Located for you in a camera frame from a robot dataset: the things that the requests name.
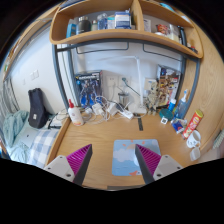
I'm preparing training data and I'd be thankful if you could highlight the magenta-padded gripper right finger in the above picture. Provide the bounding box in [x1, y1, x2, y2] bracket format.
[134, 143, 184, 186]

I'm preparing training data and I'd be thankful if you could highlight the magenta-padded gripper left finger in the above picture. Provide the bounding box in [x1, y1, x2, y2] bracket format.
[44, 143, 93, 187]

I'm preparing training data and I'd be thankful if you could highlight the blue sun-and-cloud mouse pad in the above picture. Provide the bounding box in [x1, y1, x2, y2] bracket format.
[111, 138, 162, 177]

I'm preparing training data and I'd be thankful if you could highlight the bed with plaid bedding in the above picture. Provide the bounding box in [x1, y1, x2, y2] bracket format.
[1, 109, 62, 168]

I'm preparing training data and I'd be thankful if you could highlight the white mug with face drawing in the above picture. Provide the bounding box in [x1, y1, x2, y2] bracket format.
[185, 129, 202, 149]

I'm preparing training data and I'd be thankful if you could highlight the blue tissue pack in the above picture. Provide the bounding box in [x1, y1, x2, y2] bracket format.
[171, 117, 188, 134]

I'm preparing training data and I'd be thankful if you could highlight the black flat strip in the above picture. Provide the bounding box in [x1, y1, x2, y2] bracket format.
[137, 117, 144, 132]

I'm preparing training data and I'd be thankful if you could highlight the red potato chips can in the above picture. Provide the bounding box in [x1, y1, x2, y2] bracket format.
[181, 109, 204, 140]

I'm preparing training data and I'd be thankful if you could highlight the teal round tin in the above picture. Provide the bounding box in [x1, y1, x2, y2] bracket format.
[158, 108, 174, 122]

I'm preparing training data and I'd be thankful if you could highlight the white bottle with red cap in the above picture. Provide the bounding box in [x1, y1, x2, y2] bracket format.
[67, 98, 85, 127]

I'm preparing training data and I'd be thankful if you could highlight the blue spray bottle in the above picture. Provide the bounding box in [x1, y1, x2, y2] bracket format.
[174, 88, 190, 119]

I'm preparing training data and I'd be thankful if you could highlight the black bag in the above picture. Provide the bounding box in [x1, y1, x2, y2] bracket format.
[27, 87, 49, 130]

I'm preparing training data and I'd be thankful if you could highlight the white desk lamp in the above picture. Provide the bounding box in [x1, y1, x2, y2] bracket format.
[96, 54, 148, 116]

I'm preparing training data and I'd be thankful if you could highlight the white power strip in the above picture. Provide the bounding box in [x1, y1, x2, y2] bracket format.
[118, 109, 134, 120]

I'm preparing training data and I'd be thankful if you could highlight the white power adapter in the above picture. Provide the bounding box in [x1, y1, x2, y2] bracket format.
[91, 103, 104, 116]

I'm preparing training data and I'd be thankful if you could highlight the clear glass cup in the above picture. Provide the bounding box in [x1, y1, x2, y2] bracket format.
[117, 91, 130, 107]

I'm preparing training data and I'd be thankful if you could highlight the blue model kit box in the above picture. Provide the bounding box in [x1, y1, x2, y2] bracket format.
[73, 69, 104, 108]

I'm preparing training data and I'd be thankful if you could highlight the colourful poster box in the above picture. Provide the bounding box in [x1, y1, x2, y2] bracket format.
[156, 64, 182, 108]

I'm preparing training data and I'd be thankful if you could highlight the wooden shelf unit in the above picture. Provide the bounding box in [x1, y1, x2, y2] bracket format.
[49, 0, 204, 60]

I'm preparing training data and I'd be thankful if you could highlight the white cable bundle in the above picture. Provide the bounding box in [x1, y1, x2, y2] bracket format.
[79, 96, 118, 125]

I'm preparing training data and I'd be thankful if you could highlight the white wall socket panel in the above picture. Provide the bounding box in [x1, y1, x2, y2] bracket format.
[105, 74, 132, 89]

